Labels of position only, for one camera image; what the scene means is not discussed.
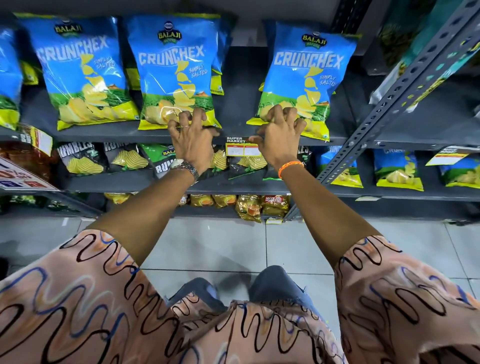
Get person's right hand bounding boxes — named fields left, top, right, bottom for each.
left=249, top=104, right=307, bottom=171

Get person's left hand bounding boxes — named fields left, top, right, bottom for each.
left=167, top=108, right=221, bottom=166

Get blue potato chip bag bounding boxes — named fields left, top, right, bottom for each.
left=125, top=15, right=223, bottom=131
left=246, top=22, right=361, bottom=142

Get person's left forearm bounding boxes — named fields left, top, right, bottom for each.
left=87, top=167, right=197, bottom=268

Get person's right forearm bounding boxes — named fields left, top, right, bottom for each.
left=279, top=165, right=377, bottom=270

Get yellow white shelf label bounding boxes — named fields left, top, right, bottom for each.
left=425, top=146, right=480, bottom=166
left=19, top=125, right=54, bottom=157
left=226, top=137, right=262, bottom=157

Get black ridged chip bag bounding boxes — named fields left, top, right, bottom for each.
left=228, top=155, right=268, bottom=180
left=262, top=145, right=313, bottom=182
left=208, top=146, right=229, bottom=174
left=57, top=142, right=108, bottom=176
left=103, top=142, right=150, bottom=173

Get green ridged chip bag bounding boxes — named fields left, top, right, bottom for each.
left=139, top=143, right=178, bottom=179

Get silver wristwatch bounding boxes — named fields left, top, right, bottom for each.
left=169, top=158, right=200, bottom=184

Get orange wristband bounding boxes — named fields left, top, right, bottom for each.
left=278, top=160, right=305, bottom=180

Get dark grey metal shelf rack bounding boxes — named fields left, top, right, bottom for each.
left=0, top=0, right=361, bottom=226
left=330, top=0, right=480, bottom=226

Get row of golden snack packets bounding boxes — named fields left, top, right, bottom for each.
left=104, top=192, right=290, bottom=223

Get small blue chip bag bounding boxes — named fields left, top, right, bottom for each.
left=439, top=154, right=480, bottom=189
left=316, top=146, right=364, bottom=189
left=374, top=149, right=424, bottom=192

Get grey slotted metal upright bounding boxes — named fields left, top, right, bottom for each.
left=284, top=0, right=480, bottom=222

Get row of blue chip packets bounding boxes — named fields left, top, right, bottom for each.
left=0, top=12, right=232, bottom=132

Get dark green yellow snack packet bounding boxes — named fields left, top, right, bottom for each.
left=377, top=0, right=437, bottom=68

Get row of dark green packets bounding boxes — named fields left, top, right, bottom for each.
left=0, top=194, right=89, bottom=214

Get blue jeans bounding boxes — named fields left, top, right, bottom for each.
left=165, top=265, right=325, bottom=323

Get teal dotted snack packet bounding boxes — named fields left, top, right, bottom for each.
left=369, top=0, right=480, bottom=113

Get orange-brown snack packet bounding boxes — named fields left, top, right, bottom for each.
left=0, top=140, right=59, bottom=182

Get white red blue sign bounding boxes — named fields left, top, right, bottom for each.
left=0, top=157, right=59, bottom=193

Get peach squiggle patterned shirt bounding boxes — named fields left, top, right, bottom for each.
left=0, top=229, right=480, bottom=364

